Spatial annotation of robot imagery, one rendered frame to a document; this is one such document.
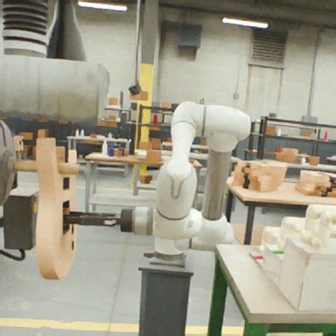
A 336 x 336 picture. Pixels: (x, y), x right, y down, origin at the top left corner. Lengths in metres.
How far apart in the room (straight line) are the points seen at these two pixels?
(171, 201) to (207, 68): 11.38
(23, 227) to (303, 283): 0.94
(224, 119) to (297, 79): 11.59
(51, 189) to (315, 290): 0.77
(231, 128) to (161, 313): 1.00
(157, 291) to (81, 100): 1.20
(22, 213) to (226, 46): 11.50
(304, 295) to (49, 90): 0.84
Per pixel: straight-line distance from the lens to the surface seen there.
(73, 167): 1.07
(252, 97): 12.52
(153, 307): 1.92
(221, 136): 1.51
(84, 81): 0.92
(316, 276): 1.04
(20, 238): 1.39
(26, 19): 1.01
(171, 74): 12.16
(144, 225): 1.10
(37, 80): 0.94
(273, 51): 12.88
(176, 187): 0.97
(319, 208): 1.09
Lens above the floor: 1.40
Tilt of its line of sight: 12 degrees down
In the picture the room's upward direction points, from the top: 5 degrees clockwise
